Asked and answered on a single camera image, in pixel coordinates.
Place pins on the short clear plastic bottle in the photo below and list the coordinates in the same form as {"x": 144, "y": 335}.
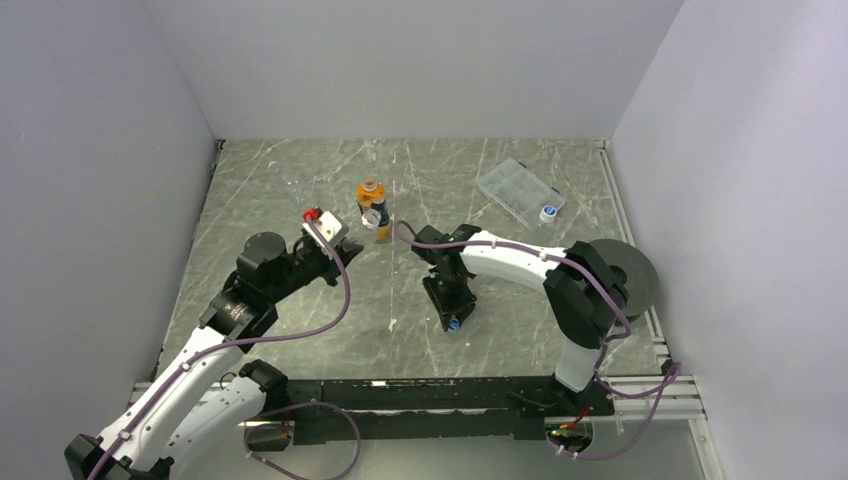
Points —
{"x": 371, "y": 219}

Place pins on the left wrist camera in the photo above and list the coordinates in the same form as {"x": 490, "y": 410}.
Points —
{"x": 324, "y": 228}

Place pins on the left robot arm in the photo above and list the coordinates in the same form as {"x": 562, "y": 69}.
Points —
{"x": 170, "y": 426}

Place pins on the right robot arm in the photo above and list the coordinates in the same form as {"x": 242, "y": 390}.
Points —
{"x": 586, "y": 296}

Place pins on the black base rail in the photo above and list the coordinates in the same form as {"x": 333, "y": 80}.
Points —
{"x": 520, "y": 407}

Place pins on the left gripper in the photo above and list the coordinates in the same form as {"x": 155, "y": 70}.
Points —
{"x": 332, "y": 269}

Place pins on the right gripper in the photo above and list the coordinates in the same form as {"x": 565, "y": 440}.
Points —
{"x": 460, "y": 308}

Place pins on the orange juice bottle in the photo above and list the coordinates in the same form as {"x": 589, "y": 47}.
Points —
{"x": 371, "y": 193}

